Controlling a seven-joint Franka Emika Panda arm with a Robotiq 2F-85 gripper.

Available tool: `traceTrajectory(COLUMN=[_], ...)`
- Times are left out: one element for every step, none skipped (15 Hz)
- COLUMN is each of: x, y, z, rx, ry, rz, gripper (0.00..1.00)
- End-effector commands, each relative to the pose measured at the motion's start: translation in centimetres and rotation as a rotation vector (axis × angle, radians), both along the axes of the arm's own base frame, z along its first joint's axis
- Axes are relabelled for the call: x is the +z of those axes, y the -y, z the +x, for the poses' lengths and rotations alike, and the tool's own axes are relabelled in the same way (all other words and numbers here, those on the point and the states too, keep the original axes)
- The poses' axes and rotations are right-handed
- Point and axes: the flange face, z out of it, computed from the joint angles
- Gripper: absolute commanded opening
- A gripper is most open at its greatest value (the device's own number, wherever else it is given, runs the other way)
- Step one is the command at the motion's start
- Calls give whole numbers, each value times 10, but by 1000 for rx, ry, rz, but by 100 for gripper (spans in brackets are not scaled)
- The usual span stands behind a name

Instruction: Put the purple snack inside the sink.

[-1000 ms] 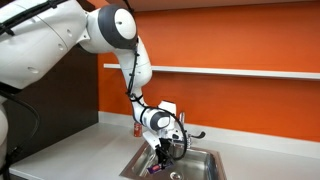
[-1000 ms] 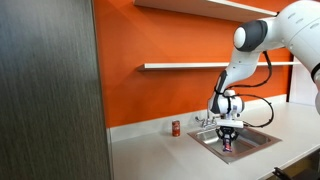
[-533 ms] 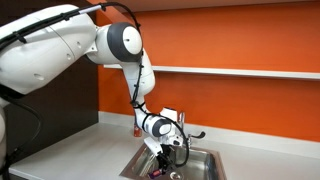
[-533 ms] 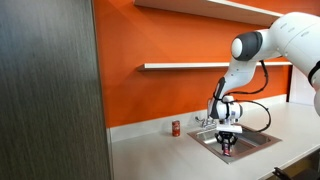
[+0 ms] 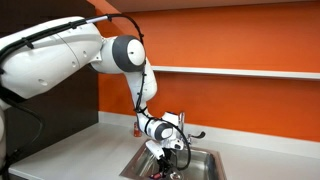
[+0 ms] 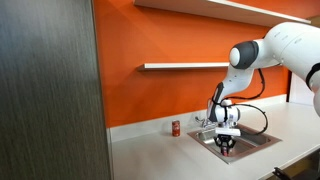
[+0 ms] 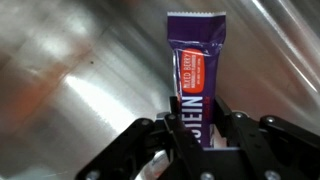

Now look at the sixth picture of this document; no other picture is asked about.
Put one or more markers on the brown cardboard box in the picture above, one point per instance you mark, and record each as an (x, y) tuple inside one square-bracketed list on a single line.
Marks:
[(315, 19)]

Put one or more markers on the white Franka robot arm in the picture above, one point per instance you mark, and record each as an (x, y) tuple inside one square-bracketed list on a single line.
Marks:
[(286, 46)]

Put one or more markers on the thin white wall shelf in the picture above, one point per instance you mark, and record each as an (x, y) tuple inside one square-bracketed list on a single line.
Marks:
[(180, 66)]

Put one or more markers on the stainless steel sink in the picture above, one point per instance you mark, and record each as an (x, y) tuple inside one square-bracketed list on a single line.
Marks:
[(256, 141)]

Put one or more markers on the black chair part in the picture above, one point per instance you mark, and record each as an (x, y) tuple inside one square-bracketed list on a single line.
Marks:
[(290, 174)]

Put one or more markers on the white counter backsplash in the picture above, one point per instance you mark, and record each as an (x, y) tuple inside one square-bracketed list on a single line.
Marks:
[(140, 128)]

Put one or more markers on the white side panel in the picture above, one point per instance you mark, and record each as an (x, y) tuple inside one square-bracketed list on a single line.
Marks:
[(300, 93)]

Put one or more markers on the dark wood cabinet panel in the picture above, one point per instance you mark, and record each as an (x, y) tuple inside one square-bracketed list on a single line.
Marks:
[(50, 93)]

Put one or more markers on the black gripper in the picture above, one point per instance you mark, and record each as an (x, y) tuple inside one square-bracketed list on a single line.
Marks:
[(224, 141)]

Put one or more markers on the red soda can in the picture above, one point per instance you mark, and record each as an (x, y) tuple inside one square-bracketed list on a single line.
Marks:
[(176, 128)]

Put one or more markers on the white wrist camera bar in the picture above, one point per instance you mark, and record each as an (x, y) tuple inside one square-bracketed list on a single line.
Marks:
[(228, 131)]

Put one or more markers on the thick white wall shelf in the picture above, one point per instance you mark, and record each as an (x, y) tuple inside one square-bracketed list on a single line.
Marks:
[(200, 8)]

